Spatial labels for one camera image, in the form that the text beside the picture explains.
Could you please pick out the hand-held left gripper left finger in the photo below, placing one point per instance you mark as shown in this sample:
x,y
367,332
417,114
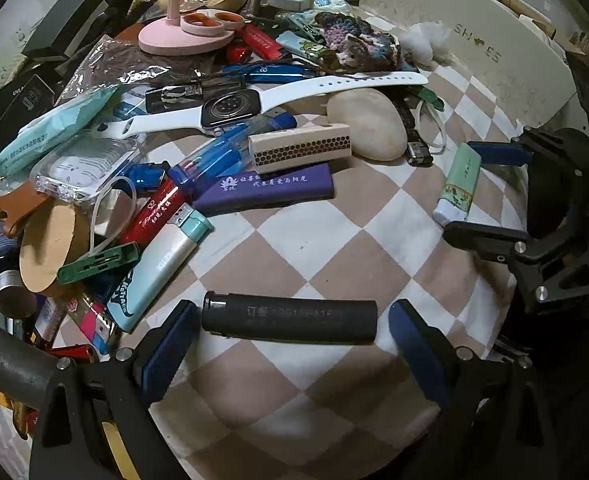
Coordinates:
x,y
167,347

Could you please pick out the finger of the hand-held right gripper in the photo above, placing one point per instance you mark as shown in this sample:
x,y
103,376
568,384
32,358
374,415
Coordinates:
x,y
499,152
484,242

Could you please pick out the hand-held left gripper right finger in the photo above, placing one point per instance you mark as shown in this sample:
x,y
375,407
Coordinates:
x,y
417,355

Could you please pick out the light green lighter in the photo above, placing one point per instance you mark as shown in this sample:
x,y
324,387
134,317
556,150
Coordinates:
x,y
455,187

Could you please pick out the white shoe box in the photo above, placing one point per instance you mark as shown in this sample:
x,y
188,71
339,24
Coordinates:
x,y
469,45

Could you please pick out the black lighter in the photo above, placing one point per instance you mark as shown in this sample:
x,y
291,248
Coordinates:
x,y
289,317

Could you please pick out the pink lighter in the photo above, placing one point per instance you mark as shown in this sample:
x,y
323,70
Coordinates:
x,y
93,322

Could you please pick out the white and teal lighter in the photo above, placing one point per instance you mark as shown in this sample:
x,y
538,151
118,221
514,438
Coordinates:
x,y
162,270

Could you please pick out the green plastic tag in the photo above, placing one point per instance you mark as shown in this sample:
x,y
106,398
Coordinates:
x,y
428,97

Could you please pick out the green clothespin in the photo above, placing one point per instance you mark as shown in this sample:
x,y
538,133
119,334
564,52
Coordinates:
x,y
99,262

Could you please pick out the beige smooth stone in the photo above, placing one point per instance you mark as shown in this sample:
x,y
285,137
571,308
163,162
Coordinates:
x,y
369,122

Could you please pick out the white cotton ball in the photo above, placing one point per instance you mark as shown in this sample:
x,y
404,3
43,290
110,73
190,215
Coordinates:
x,y
427,40

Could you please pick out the red lighter with white script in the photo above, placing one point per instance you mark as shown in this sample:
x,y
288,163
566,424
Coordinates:
x,y
155,212

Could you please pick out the grey cylinder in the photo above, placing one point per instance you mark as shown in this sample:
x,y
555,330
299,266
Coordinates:
x,y
17,367

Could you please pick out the oval wooden piece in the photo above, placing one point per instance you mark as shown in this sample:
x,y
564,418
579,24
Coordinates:
x,y
49,246

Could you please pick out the silver capped bottle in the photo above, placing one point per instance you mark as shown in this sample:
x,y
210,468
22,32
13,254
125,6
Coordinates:
x,y
7,285

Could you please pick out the small shiny blue lighter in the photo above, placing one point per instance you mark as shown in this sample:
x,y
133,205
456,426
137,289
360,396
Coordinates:
x,y
147,175

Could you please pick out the multicolour crochet piece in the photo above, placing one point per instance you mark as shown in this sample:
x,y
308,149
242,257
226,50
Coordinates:
x,y
359,42

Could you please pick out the purple lighter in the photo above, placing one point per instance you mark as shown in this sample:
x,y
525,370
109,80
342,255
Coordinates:
x,y
269,187

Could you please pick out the clear plastic case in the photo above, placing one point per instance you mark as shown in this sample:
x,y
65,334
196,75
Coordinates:
x,y
82,167

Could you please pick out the beige honeycomb print lighter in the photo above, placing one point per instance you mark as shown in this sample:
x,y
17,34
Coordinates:
x,y
299,144

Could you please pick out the clear blue lighter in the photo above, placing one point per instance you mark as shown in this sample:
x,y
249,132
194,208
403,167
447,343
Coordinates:
x,y
224,155

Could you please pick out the brown leather key holder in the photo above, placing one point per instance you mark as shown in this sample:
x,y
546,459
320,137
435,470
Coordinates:
x,y
14,205

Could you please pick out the light blue cartoon lighter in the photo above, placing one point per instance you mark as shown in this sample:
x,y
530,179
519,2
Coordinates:
x,y
299,46

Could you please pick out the green clip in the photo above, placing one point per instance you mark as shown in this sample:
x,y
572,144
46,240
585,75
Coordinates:
x,y
304,24

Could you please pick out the teal wet wipes packet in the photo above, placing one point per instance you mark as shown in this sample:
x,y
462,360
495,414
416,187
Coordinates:
x,y
54,132

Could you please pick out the dark blue pen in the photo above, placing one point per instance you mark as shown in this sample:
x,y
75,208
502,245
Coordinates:
x,y
269,72

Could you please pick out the zebra print lighter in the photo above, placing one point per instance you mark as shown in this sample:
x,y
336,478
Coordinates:
x,y
174,96

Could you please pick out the clear plastic bag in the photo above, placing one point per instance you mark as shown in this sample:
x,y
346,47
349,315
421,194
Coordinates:
x,y
124,65

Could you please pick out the small black box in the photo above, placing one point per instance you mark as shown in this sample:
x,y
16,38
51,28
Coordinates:
x,y
27,95

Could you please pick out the pink lamp base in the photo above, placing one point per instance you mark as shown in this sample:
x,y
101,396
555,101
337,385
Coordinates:
x,y
179,35

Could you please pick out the large black box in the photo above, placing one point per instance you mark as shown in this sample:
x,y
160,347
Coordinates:
x,y
69,22

